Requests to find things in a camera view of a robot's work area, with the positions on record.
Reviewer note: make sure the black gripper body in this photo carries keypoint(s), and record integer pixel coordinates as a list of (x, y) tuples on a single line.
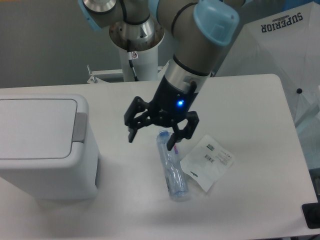
[(170, 105)]

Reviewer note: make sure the white sealed medical pouch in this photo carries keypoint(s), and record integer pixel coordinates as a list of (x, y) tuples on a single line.
[(207, 162)]

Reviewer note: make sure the clear crushed plastic bottle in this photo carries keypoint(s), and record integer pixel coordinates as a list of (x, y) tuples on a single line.
[(174, 176)]

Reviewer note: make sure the white superior umbrella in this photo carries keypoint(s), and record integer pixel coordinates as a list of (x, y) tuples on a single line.
[(286, 44)]

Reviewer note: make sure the white push-button trash can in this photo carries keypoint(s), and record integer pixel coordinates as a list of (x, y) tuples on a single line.
[(47, 146)]

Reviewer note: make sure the black device at table edge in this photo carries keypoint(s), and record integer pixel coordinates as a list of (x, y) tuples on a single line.
[(311, 212)]

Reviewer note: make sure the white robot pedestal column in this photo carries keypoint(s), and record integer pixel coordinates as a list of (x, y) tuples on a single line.
[(139, 62)]

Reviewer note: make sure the white metal base frame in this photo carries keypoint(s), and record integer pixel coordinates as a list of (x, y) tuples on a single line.
[(105, 75)]

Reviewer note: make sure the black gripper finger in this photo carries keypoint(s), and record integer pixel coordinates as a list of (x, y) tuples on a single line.
[(140, 114), (185, 133)]

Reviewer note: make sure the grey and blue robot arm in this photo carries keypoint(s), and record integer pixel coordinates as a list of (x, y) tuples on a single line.
[(203, 28)]

